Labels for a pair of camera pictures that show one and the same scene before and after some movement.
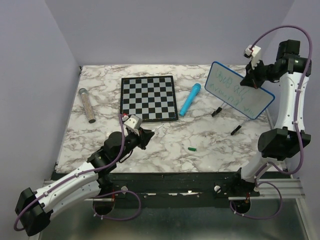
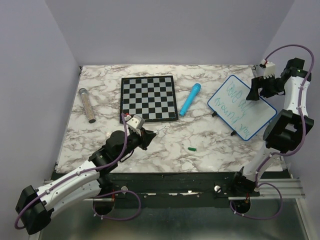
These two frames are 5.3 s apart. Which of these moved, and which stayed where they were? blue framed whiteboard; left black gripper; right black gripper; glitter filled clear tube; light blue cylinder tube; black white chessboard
Moved: right black gripper; blue framed whiteboard
Stayed: light blue cylinder tube; black white chessboard; glitter filled clear tube; left black gripper
